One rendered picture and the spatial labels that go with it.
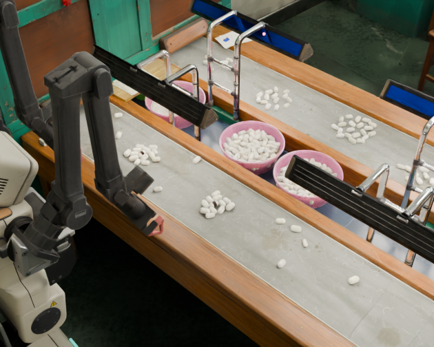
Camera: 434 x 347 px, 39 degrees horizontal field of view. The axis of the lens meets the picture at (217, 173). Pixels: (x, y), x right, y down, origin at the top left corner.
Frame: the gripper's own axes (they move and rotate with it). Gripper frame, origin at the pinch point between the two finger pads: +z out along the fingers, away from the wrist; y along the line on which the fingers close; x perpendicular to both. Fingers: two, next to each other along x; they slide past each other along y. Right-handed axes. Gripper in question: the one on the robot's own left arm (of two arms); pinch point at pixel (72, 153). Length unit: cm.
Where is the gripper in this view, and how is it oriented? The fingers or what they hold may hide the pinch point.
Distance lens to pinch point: 217.0
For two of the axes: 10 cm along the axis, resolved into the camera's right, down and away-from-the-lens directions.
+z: 3.4, 4.4, 8.3
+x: -6.5, 7.5, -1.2
